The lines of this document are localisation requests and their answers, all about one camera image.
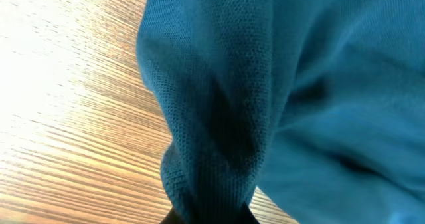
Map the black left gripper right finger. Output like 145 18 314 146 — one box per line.
240 203 260 224

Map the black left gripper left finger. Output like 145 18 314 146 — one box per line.
160 208 181 224

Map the blue polo shirt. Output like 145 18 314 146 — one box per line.
137 0 424 223

